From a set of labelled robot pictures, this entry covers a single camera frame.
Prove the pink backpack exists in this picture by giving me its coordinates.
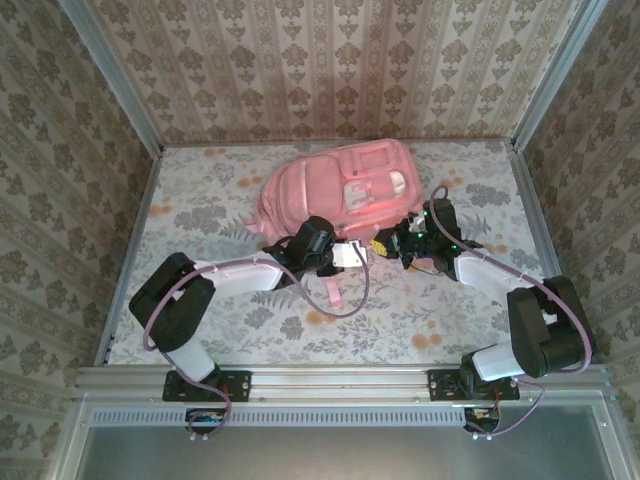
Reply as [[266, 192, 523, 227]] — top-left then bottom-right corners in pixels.
[[244, 139, 426, 309]]

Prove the black controller box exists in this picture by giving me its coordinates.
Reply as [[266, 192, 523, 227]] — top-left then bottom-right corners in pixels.
[[463, 405, 502, 435], [184, 407, 226, 435]]

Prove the grey metal panel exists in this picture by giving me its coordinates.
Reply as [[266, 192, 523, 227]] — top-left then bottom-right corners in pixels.
[[74, 424, 616, 480]]

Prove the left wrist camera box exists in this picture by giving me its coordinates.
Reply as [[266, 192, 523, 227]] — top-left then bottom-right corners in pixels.
[[332, 240, 372, 269]]

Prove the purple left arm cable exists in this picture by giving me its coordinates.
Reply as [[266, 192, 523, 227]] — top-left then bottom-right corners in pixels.
[[142, 242, 372, 436]]

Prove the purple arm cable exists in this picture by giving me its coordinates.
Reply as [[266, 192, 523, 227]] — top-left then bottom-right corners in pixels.
[[142, 242, 372, 436], [427, 184, 596, 439]]

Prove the aluminium side rail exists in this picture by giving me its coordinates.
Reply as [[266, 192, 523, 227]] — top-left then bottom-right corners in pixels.
[[93, 147, 165, 366], [504, 139, 586, 362]]

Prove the aluminium mounting rail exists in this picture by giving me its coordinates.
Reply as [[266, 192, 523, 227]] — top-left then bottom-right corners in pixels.
[[74, 364, 614, 401]]

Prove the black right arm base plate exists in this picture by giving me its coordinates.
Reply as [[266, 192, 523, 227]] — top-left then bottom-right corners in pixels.
[[427, 368, 521, 403]]

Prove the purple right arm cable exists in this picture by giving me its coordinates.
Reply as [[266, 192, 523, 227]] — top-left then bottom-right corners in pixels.
[[427, 184, 596, 439]]

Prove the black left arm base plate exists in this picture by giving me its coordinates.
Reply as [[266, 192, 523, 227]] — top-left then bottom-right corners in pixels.
[[162, 368, 252, 403]]

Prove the grey slotted cable duct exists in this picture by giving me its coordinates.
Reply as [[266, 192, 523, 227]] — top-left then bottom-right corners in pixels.
[[88, 405, 471, 428]]

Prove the aluminium frame post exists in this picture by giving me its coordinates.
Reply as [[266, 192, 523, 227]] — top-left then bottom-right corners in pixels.
[[58, 0, 166, 155], [509, 0, 607, 152]]

